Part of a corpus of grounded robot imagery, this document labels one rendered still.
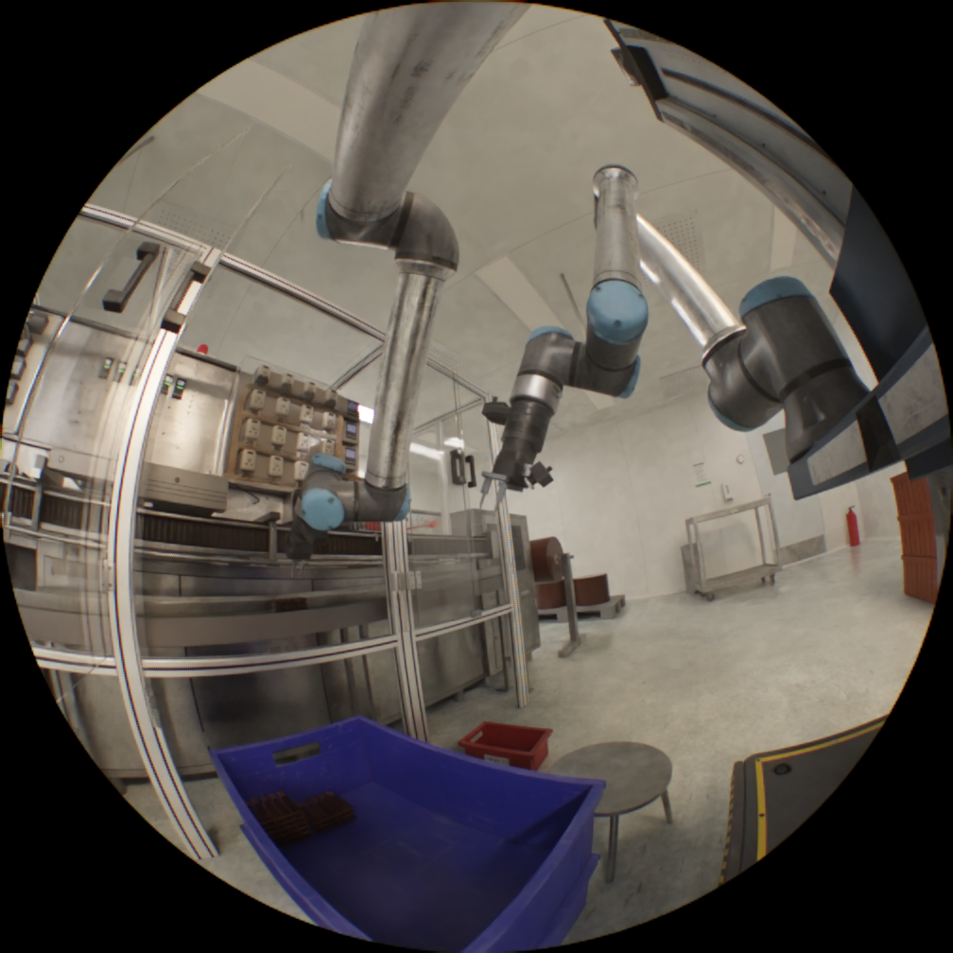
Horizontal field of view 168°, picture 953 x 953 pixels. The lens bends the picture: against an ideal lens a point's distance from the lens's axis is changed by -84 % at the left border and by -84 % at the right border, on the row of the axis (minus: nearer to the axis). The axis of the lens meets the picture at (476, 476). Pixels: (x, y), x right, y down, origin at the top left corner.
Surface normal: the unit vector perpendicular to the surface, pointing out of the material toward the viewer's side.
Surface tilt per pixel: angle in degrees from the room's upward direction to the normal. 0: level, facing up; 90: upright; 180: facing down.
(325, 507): 132
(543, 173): 180
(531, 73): 180
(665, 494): 90
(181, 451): 90
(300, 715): 90
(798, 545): 90
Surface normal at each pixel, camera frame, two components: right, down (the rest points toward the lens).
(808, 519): -0.58, -0.16
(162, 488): 0.80, -0.24
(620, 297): -0.26, -0.16
